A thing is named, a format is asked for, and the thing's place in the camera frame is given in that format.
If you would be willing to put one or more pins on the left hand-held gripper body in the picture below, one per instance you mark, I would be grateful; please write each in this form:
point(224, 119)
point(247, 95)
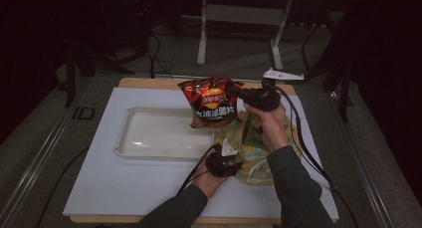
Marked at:
point(220, 165)

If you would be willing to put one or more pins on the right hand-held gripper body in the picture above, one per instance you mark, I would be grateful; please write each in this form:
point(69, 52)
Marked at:
point(263, 97)

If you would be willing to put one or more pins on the lemon print cloth bag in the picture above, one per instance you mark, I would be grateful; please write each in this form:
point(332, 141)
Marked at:
point(252, 168)

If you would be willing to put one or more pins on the red chip bag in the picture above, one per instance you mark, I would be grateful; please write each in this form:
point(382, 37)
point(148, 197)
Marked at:
point(212, 102)

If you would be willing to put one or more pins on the white plastic tray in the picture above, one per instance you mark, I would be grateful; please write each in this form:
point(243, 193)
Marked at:
point(159, 135)

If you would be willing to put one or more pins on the person's left hand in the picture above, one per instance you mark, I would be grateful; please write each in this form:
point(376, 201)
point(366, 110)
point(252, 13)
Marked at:
point(207, 183)

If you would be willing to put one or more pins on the person's right hand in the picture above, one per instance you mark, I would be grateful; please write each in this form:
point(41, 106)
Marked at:
point(273, 128)

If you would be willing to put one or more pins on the white metal stand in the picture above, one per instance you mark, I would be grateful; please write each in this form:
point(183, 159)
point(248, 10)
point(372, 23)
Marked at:
point(245, 15)

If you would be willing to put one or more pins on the black metal stand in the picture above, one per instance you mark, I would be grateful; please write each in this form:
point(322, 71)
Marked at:
point(345, 95)

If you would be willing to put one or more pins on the black tripod stand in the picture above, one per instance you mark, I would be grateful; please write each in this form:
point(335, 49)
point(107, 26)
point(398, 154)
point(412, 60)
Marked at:
point(70, 82)

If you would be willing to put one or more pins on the metal floor rail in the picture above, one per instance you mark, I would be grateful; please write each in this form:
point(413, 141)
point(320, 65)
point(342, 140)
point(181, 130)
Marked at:
point(368, 184)
point(33, 165)

